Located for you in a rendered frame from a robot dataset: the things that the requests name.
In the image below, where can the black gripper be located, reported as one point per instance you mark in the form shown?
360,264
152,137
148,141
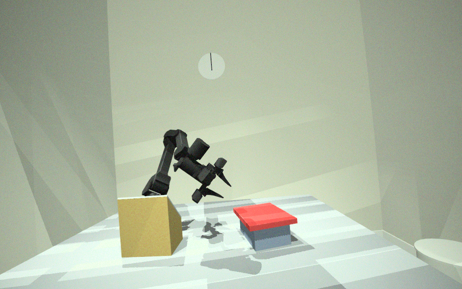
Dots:
197,195

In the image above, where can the red rectangular lid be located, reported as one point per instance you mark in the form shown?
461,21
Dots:
264,216

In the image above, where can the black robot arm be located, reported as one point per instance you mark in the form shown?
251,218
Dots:
186,157

